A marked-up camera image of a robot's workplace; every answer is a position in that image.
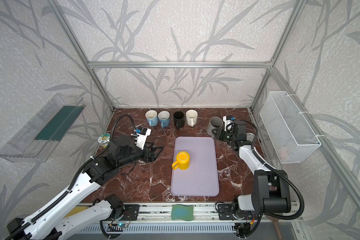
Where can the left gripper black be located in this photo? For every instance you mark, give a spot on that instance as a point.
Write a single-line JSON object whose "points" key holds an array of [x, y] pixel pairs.
{"points": [[148, 153]]}

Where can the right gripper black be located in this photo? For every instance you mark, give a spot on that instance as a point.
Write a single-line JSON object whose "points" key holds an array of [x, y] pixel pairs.
{"points": [[224, 135]]}

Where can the grey mug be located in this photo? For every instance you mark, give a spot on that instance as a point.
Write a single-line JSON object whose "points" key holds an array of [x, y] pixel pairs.
{"points": [[214, 123]]}

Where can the yellow mug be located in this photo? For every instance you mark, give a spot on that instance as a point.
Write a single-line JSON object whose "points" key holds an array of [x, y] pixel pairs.
{"points": [[182, 161]]}

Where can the blue patterned mug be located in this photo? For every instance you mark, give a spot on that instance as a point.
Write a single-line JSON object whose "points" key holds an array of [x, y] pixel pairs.
{"points": [[164, 118]]}

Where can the light blue mug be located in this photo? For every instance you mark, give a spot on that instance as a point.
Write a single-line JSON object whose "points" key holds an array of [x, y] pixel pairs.
{"points": [[152, 118]]}

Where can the black mug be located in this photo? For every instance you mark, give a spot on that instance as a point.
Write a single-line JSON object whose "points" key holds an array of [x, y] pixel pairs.
{"points": [[179, 119]]}

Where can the white upside-down mug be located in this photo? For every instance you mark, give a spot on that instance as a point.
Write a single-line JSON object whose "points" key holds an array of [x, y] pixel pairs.
{"points": [[191, 117]]}

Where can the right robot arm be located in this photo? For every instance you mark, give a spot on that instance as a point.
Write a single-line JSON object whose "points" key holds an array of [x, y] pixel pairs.
{"points": [[273, 193]]}

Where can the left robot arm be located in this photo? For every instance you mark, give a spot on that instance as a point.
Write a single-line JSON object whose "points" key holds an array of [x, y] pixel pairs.
{"points": [[50, 221]]}

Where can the lilac tray mat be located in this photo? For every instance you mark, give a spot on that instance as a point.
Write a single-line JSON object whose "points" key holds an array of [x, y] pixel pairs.
{"points": [[201, 177]]}

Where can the green sponge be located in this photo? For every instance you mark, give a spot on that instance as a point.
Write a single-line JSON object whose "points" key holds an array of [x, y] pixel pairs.
{"points": [[182, 212]]}

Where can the left circuit board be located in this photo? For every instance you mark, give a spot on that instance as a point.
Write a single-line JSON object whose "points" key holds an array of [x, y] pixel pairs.
{"points": [[120, 227]]}

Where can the circuit board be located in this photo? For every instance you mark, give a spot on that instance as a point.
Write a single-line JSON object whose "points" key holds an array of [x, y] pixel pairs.
{"points": [[242, 230], [120, 227]]}

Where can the right circuit board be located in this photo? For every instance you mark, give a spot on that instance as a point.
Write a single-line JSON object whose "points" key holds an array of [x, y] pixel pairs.
{"points": [[242, 230]]}

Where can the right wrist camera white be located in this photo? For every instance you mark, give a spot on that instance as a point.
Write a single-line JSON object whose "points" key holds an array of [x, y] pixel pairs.
{"points": [[228, 123]]}

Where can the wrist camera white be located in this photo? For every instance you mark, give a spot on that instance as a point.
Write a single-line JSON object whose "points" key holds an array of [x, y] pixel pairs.
{"points": [[140, 136], [228, 123]]}

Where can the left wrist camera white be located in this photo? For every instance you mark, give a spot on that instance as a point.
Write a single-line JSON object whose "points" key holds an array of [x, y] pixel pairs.
{"points": [[140, 136]]}

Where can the white wire basket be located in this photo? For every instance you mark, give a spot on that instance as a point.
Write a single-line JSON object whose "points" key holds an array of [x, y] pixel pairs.
{"points": [[289, 131]]}

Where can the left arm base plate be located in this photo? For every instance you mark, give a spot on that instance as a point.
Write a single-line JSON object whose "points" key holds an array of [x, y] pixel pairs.
{"points": [[130, 213]]}

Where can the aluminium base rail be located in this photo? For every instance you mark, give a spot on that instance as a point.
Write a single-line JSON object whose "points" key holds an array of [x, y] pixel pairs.
{"points": [[155, 218]]}

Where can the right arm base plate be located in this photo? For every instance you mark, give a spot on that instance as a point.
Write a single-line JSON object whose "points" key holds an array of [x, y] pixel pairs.
{"points": [[225, 212]]}

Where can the clear plastic wall shelf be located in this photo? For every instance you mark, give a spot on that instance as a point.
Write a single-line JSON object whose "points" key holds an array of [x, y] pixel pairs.
{"points": [[36, 140]]}

